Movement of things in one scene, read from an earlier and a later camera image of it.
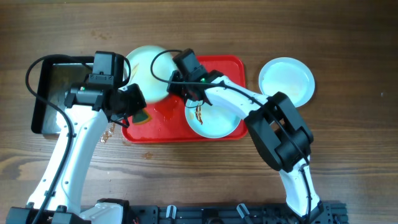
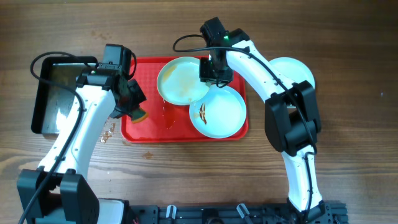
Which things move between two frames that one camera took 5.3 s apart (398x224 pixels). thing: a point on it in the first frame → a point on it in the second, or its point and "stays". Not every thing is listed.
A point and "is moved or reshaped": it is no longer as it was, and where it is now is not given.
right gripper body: x=185 y=92 → x=214 y=73
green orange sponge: x=141 y=118 is moved or reshaped
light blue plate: x=151 y=66 is moved or reshaped
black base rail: x=324 y=213 stays
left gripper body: x=125 y=106 stays
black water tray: x=56 y=75 stays
